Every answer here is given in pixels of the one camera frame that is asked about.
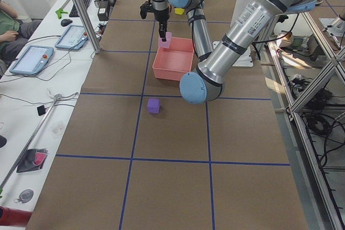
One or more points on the aluminium frame post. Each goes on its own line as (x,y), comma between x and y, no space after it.
(82,11)

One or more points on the seated person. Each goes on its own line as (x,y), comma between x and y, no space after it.
(14,34)

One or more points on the red pink pouch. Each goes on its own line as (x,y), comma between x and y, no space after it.
(32,160)

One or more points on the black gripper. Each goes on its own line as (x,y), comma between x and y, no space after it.
(161,16)

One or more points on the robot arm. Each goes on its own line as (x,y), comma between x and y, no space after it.
(206,82)

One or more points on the purple foam block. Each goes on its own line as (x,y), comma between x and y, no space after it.
(153,105)

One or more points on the blue teach pendant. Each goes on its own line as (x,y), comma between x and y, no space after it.
(33,60)
(73,38)

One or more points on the black computer mouse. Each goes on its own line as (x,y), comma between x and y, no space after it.
(66,22)

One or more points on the pink plastic bin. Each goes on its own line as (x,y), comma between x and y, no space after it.
(173,62)

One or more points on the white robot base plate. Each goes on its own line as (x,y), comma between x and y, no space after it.
(223,59)

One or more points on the blue teach pendant far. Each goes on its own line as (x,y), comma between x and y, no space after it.
(73,38)

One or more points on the aluminium frame strut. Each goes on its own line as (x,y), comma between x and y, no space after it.
(56,98)

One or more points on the blue teach pendant near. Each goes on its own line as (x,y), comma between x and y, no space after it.
(33,60)

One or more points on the yellow foam block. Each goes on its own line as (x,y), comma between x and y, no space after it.
(179,11)

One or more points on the pink foam block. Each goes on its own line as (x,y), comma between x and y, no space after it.
(166,43)

